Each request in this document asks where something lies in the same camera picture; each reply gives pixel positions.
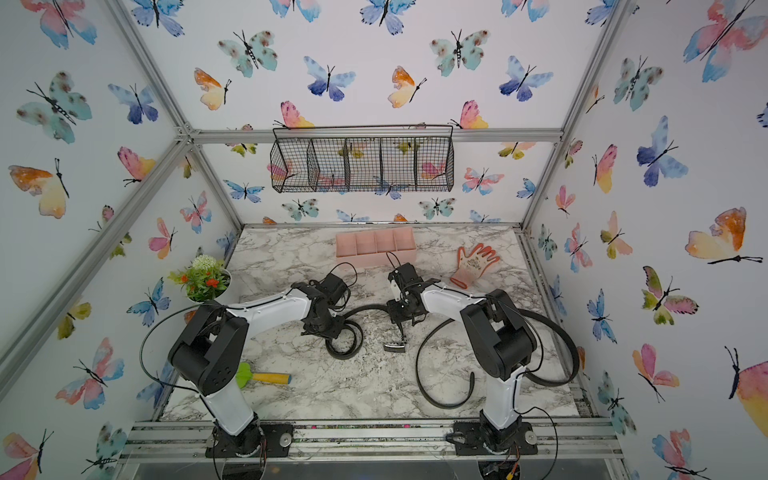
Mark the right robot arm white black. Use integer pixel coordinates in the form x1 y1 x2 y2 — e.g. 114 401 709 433
388 263 537 430

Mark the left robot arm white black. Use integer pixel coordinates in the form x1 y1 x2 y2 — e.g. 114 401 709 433
168 273 349 437

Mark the pink divided storage box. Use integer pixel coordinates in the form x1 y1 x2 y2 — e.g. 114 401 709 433
335 227 417 269

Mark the red and white work glove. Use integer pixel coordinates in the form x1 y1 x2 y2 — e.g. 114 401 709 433
450 243 500 290

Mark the white flower pot with plant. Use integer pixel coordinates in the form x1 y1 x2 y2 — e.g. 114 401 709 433
168 254 233 304

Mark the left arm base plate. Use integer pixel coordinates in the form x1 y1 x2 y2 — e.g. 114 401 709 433
205 422 294 460

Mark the black wire wall basket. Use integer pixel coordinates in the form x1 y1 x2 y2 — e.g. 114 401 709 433
268 124 455 199

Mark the aluminium front rail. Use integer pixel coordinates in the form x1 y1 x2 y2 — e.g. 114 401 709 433
120 417 624 463

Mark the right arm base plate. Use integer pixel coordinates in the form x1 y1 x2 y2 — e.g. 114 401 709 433
445 418 538 456

